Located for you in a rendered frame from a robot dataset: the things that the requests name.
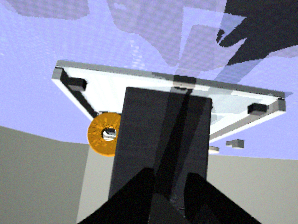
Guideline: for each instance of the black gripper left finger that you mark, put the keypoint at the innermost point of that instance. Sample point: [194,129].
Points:
[130,205]

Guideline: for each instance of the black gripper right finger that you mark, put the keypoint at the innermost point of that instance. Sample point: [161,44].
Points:
[205,204]

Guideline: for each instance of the grey cylinder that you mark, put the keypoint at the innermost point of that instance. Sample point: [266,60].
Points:
[162,212]

